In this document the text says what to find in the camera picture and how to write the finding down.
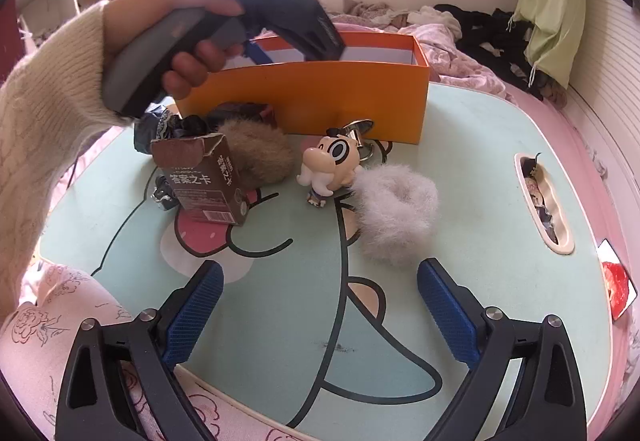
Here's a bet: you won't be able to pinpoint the person's left hand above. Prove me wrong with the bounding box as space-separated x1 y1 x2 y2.
102 0 247 98

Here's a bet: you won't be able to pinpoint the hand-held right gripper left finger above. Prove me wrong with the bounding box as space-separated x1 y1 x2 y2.
54 259 225 441

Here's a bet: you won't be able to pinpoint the brown fluffy scrunchie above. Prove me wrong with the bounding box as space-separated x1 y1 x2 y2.
217 118 296 184

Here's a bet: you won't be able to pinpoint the orange cardboard box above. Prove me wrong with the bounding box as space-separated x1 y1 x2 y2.
175 32 431 145

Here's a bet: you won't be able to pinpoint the black plastic bag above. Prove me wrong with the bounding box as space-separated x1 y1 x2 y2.
132 104 208 157

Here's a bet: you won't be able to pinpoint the cartoon figure keychain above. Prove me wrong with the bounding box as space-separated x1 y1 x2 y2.
298 118 396 209

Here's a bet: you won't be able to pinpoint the pile of black clothes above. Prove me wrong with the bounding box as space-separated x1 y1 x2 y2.
435 4 546 99

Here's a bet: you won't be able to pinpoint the cartoon printed desktop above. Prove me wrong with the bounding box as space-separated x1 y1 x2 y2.
37 81 628 441

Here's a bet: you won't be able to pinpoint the smartphone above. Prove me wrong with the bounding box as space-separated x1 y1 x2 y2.
596 238 638 322

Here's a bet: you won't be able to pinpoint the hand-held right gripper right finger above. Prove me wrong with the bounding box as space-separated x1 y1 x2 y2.
416 257 587 441

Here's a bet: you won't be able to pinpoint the white crumpled cloth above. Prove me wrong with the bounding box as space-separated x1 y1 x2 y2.
407 5 463 39

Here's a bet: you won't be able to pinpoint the brown paper carton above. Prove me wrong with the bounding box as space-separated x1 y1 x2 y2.
150 131 249 227

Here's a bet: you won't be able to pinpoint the pile of small trinkets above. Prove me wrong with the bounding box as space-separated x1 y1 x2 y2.
520 154 563 244

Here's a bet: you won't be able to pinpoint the beige crumpled clothes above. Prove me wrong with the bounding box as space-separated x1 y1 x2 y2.
345 0 416 29

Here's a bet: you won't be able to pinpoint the white fluffy scrunchie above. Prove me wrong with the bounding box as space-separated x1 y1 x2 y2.
352 164 440 267

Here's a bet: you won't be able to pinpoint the pink floral blanket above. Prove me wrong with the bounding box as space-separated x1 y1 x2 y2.
332 18 518 104

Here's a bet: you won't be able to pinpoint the black toy car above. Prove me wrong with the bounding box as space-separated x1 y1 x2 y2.
154 176 181 212

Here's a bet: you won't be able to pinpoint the person's left forearm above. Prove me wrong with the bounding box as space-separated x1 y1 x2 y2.
0 1 131 317

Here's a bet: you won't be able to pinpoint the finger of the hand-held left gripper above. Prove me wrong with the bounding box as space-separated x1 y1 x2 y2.
245 41 273 67

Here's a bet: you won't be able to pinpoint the person's pajama-clad leg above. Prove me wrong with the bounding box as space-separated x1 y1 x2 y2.
0 263 311 441

